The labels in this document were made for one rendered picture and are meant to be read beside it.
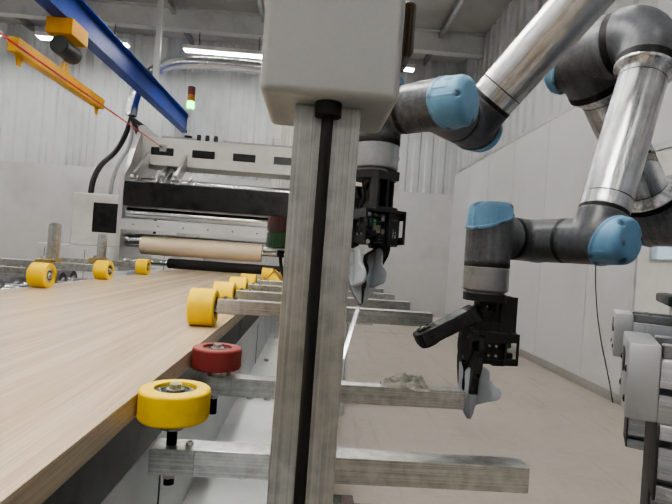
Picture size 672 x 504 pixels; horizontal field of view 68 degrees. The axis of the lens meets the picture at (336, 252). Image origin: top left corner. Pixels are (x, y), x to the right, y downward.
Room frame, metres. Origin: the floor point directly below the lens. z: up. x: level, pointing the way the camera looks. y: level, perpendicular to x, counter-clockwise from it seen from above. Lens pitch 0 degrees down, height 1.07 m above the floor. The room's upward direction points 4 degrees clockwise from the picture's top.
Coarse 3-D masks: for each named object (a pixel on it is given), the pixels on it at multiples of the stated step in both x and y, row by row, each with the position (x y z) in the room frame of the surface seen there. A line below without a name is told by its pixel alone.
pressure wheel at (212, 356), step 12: (192, 348) 0.81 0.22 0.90; (204, 348) 0.80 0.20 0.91; (216, 348) 0.81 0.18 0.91; (228, 348) 0.83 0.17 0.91; (240, 348) 0.82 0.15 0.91; (192, 360) 0.80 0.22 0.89; (204, 360) 0.78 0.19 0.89; (216, 360) 0.78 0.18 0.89; (228, 360) 0.79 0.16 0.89; (240, 360) 0.82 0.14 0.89; (216, 372) 0.78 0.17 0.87; (216, 408) 0.82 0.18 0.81
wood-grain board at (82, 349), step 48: (48, 288) 1.58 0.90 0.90; (96, 288) 1.68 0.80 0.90; (144, 288) 1.81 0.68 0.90; (0, 336) 0.81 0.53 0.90; (48, 336) 0.84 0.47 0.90; (96, 336) 0.87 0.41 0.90; (144, 336) 0.90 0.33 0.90; (192, 336) 0.93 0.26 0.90; (0, 384) 0.56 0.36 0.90; (48, 384) 0.57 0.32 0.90; (96, 384) 0.58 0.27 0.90; (0, 432) 0.43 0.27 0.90; (48, 432) 0.43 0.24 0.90; (96, 432) 0.46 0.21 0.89; (0, 480) 0.34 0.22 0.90; (48, 480) 0.38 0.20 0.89
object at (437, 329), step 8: (456, 312) 0.85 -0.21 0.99; (464, 312) 0.82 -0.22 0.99; (472, 312) 0.82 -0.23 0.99; (440, 320) 0.85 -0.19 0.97; (448, 320) 0.82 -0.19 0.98; (456, 320) 0.82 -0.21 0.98; (464, 320) 0.82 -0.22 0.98; (472, 320) 0.82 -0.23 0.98; (480, 320) 0.82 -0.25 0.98; (424, 328) 0.83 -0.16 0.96; (432, 328) 0.82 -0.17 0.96; (440, 328) 0.82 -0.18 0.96; (448, 328) 0.82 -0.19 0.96; (456, 328) 0.82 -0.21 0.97; (464, 328) 0.82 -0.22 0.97; (416, 336) 0.83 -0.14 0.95; (424, 336) 0.82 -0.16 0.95; (432, 336) 0.82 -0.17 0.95; (440, 336) 0.82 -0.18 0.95; (448, 336) 0.82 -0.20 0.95; (424, 344) 0.82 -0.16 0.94; (432, 344) 0.82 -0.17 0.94
